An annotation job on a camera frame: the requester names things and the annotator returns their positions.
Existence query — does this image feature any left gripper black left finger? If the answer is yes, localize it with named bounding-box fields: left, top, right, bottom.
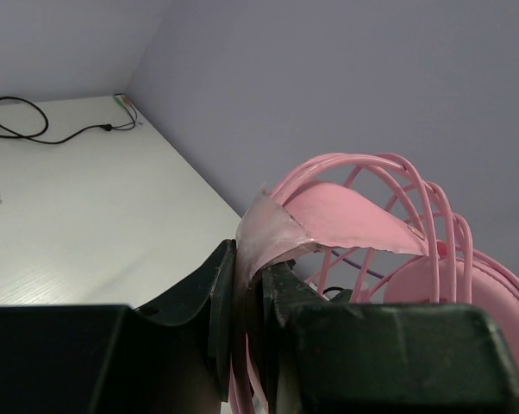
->
left=0, top=240, right=236, bottom=413

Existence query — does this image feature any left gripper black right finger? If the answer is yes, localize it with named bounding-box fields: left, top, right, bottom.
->
left=262, top=264, right=519, bottom=413

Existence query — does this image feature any pink over-ear headphones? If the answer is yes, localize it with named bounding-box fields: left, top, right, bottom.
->
left=229, top=153, right=519, bottom=413

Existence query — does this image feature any black headphone cable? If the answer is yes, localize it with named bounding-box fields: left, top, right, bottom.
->
left=0, top=93, right=141, bottom=146

